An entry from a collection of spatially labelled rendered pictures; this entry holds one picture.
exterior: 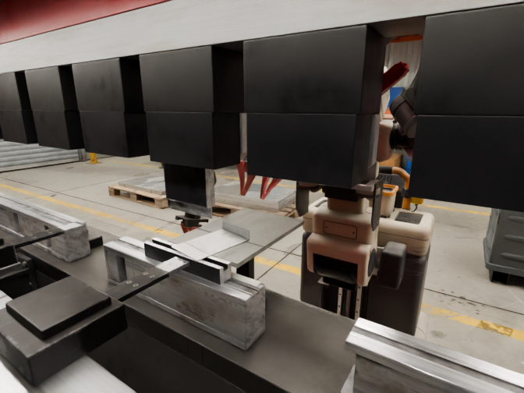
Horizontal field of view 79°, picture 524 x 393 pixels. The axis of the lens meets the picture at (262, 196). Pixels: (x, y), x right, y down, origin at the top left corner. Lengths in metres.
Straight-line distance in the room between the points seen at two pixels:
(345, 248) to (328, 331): 0.56
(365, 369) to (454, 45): 0.38
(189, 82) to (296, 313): 0.46
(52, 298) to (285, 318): 0.39
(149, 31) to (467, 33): 0.41
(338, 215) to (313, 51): 0.85
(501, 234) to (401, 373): 2.45
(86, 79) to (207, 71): 0.30
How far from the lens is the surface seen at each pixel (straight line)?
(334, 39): 0.37
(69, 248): 0.97
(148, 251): 0.69
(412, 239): 1.40
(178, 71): 0.50
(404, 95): 0.95
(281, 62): 0.40
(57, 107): 0.81
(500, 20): 0.35
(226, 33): 0.45
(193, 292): 0.61
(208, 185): 0.53
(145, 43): 0.56
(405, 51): 6.96
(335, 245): 1.16
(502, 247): 2.91
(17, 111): 0.99
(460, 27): 0.35
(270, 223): 0.75
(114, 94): 0.63
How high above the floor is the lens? 1.26
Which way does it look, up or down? 16 degrees down
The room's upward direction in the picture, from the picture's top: straight up
